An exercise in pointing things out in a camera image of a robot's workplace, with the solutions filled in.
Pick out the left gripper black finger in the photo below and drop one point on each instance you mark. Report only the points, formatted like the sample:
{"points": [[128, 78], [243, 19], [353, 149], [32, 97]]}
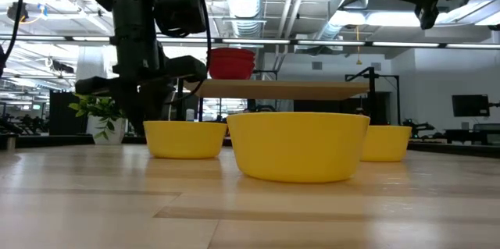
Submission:
{"points": [[133, 112], [156, 100]]}

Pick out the yellow plastic bowl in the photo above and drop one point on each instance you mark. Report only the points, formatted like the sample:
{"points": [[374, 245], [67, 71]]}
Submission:
{"points": [[297, 147], [390, 143], [183, 139]]}

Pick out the red bowl with floral interior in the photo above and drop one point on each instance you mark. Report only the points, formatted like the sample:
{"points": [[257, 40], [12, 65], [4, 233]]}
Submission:
{"points": [[232, 71], [232, 59], [232, 51]]}

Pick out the black background robot arm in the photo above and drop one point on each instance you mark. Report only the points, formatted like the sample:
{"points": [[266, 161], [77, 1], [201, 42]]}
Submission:
{"points": [[416, 126]]}

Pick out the green plant in white pot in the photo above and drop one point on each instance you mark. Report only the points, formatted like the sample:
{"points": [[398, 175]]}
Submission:
{"points": [[105, 132]]}

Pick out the ceiling light strip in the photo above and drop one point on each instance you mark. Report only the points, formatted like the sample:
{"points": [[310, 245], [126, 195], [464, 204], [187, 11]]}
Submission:
{"points": [[405, 44], [331, 42], [256, 41], [472, 46]]}

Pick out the black cabinet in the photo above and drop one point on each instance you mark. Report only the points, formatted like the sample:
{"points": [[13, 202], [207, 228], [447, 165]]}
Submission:
{"points": [[58, 112]]}

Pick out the wooden shelf with black legs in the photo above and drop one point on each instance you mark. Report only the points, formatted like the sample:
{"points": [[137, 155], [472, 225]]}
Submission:
{"points": [[273, 89]]}

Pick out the black desk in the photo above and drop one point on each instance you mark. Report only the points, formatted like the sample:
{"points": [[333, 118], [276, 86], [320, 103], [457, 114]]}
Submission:
{"points": [[465, 134]]}

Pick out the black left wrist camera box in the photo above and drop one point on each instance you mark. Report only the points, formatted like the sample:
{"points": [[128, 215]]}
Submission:
{"points": [[183, 7]]}

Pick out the black camera rig stand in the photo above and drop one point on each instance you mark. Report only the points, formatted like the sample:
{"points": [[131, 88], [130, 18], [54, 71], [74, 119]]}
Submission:
{"points": [[373, 97]]}

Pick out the black wall monitor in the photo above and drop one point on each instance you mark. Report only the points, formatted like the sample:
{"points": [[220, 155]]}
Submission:
{"points": [[470, 105]]}

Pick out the black ceiling camera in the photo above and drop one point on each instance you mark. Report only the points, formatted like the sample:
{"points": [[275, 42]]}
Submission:
{"points": [[15, 11]]}

